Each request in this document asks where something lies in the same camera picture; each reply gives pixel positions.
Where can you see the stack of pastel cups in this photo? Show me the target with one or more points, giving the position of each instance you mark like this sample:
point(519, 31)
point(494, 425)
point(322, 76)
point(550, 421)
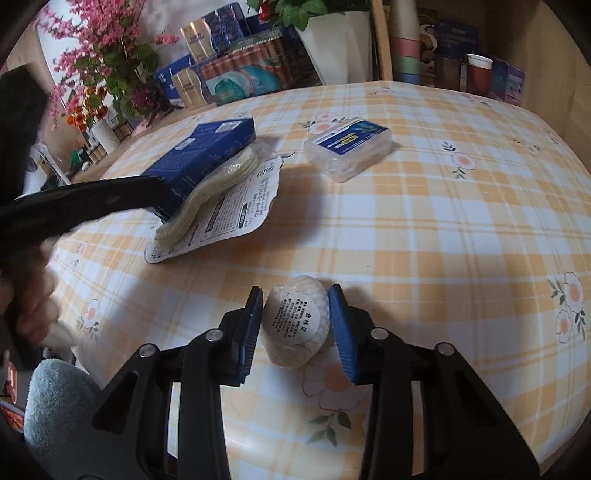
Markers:
point(404, 50)

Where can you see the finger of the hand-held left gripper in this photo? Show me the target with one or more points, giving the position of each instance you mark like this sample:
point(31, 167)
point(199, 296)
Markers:
point(115, 196)

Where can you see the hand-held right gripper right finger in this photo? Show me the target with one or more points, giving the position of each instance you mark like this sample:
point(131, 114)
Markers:
point(341, 333)

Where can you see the clear plastic box blue label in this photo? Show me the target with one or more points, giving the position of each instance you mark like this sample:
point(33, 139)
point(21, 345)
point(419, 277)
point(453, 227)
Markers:
point(348, 147)

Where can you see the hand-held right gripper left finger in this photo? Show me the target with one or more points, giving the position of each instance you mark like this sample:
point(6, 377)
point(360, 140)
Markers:
point(248, 333)

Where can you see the pink blossom branches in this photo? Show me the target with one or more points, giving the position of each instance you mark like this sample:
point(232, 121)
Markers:
point(106, 46)

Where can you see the white ribbed vase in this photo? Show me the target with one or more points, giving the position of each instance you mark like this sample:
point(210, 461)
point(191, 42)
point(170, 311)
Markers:
point(106, 136)

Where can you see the brown cup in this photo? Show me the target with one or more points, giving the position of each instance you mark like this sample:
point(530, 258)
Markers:
point(448, 71)

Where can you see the small blue box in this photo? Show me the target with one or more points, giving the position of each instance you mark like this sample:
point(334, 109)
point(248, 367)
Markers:
point(508, 81)

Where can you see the white round soap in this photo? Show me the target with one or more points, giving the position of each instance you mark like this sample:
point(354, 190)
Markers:
point(298, 318)

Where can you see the red paper cup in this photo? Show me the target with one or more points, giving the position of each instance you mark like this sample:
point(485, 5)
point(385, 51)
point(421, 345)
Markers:
point(479, 76)

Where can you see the cream plastic blister pack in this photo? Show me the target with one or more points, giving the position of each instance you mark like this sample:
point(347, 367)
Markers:
point(231, 203)

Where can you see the dark blue cardboard box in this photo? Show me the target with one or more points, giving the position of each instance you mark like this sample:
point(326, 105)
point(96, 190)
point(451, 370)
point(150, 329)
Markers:
point(203, 147)

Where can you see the white flower pot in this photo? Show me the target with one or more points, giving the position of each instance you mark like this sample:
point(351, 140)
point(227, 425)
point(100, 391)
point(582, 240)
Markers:
point(341, 46)

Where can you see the person's left hand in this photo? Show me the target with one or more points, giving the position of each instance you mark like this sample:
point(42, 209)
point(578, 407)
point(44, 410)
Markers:
point(41, 304)

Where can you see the blue white box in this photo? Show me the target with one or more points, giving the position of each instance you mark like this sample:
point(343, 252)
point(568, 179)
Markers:
point(171, 74)

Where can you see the blue patterned box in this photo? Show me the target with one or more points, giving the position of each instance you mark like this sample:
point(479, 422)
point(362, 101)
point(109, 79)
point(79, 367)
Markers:
point(228, 25)

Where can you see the purple artificial flowers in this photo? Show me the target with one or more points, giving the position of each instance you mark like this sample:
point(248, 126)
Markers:
point(144, 98)

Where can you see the gold box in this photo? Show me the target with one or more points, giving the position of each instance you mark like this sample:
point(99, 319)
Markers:
point(198, 41)
point(189, 87)

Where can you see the grey fluffy cushion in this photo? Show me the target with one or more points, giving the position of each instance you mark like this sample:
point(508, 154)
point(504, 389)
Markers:
point(60, 406)

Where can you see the orange artificial flowers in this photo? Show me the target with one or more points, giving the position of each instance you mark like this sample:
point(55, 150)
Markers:
point(85, 108)

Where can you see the dark blue book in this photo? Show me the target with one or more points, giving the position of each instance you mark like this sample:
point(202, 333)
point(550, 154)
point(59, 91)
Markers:
point(457, 39)

